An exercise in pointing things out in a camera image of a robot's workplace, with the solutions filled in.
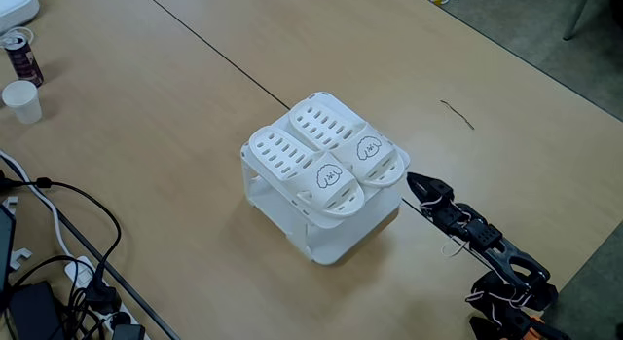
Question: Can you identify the white slipper with dog print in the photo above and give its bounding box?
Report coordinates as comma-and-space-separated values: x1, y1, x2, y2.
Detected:
287, 96, 407, 188
247, 125, 366, 219

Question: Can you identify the white plastic shoe rack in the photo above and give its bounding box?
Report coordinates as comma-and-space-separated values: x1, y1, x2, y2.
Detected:
239, 91, 412, 267

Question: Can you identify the grey chair leg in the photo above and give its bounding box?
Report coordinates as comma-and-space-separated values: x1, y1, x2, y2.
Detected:
563, 0, 595, 42

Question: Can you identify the black plug adapter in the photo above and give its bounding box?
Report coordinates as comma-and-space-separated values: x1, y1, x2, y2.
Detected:
110, 311, 147, 340

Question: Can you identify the black power plug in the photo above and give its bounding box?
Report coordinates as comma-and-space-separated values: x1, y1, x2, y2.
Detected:
85, 281, 123, 316

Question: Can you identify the white power strip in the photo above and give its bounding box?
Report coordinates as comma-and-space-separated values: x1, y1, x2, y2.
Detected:
63, 255, 152, 340

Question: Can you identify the black power brick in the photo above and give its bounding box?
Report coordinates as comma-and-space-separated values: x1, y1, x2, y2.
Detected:
7, 281, 64, 340

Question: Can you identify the white paper cup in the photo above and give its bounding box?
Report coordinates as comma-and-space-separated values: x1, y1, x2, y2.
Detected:
1, 80, 44, 126

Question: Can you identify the dark purple drink can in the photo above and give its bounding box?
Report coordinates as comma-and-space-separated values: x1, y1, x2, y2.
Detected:
3, 33, 45, 88

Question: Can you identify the white rounded device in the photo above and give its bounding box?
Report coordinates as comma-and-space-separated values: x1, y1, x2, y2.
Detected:
0, 0, 41, 34

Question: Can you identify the thin dark wire piece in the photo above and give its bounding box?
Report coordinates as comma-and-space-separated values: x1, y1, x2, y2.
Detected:
439, 99, 476, 132

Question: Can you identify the long white cable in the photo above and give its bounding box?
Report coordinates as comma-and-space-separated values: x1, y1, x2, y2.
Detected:
0, 149, 74, 259

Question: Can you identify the black cable with ferrite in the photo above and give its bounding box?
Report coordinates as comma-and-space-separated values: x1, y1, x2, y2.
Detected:
0, 176, 123, 302

